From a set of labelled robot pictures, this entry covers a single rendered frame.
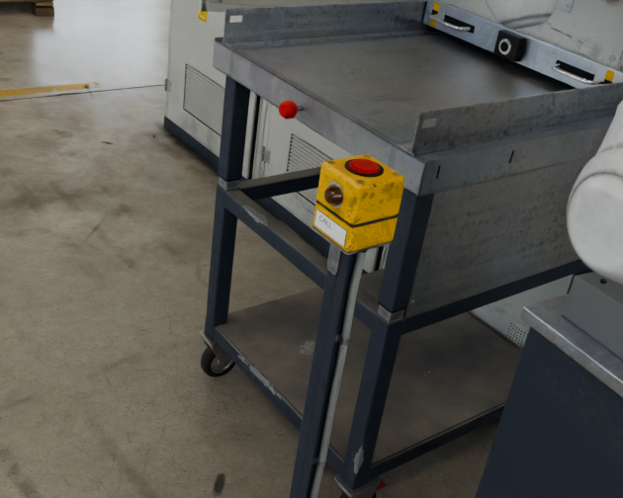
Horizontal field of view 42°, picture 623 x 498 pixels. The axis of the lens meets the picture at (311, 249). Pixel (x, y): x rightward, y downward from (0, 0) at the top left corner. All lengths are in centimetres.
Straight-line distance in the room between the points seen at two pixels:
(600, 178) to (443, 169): 47
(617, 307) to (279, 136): 180
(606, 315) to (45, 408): 132
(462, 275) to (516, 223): 14
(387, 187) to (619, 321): 33
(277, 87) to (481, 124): 39
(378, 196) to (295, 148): 164
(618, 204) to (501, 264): 76
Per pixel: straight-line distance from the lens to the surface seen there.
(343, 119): 137
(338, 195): 102
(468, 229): 144
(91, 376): 208
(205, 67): 308
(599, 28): 170
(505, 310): 213
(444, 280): 146
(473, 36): 188
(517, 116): 142
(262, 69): 156
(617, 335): 109
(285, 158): 270
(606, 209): 84
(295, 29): 175
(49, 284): 242
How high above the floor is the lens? 132
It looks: 30 degrees down
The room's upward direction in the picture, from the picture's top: 9 degrees clockwise
